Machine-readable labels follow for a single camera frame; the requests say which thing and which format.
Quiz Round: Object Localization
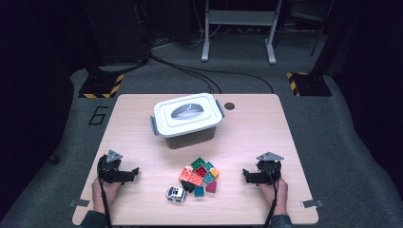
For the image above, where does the transparent grey storage box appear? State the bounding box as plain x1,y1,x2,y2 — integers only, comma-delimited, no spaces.
149,98,226,150

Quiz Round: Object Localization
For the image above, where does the white box lid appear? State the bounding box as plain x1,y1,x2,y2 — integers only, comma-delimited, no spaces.
153,92,224,139

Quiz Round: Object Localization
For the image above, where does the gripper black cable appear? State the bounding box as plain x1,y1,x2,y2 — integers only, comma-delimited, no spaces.
98,177,112,228
263,164,279,228

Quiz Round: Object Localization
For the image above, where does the grey metal stand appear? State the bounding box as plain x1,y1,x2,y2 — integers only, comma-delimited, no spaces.
201,0,283,66

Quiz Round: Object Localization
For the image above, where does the thick black floor cable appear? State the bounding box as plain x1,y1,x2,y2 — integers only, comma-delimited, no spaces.
98,47,151,75

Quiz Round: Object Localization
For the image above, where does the person's right hand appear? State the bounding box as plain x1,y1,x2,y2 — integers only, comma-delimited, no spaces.
259,177,289,217

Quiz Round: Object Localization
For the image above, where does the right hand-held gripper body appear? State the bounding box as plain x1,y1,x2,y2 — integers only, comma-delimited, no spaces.
256,151,285,186

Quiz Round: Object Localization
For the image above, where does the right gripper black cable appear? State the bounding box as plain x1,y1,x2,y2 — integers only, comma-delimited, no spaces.
263,164,279,228

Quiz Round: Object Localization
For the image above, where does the black striped stand base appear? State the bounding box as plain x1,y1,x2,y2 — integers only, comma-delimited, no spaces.
78,73,125,99
286,71,333,97

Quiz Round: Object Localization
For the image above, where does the dark equipment cabinet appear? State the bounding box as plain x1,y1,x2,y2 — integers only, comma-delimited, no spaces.
80,0,150,65

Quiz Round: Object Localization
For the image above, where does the thin black tripod stand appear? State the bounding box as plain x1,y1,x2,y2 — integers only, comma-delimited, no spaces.
286,0,336,58

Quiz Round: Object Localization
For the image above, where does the person's left hand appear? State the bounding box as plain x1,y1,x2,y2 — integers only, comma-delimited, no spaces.
91,180,122,214

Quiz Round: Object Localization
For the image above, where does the black toy block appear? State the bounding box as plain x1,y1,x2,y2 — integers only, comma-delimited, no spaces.
181,180,196,194

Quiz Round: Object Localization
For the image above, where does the bundle of pale cables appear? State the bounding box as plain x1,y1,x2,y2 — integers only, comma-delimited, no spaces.
151,18,222,50

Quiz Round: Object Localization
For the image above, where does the dark curtain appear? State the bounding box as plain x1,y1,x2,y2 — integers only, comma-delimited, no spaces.
329,0,403,203
0,0,86,219

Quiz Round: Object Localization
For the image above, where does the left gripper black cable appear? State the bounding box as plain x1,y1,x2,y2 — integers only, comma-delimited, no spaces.
98,177,112,228

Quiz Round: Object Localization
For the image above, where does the salmon toy block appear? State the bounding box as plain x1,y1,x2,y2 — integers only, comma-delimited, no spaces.
179,165,194,183

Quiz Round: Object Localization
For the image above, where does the white toy car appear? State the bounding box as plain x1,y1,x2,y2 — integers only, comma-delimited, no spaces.
165,185,187,203

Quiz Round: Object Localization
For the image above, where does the green toy block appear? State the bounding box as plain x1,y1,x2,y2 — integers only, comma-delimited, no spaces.
190,157,207,170

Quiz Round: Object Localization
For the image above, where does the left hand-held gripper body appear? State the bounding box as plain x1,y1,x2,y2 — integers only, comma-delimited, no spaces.
96,149,125,184

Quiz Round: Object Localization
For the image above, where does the grey tape strip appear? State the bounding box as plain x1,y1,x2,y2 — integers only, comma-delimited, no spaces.
68,199,90,208
300,199,324,209

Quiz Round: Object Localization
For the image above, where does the coral toy block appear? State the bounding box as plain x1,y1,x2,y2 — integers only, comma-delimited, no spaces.
188,173,203,187

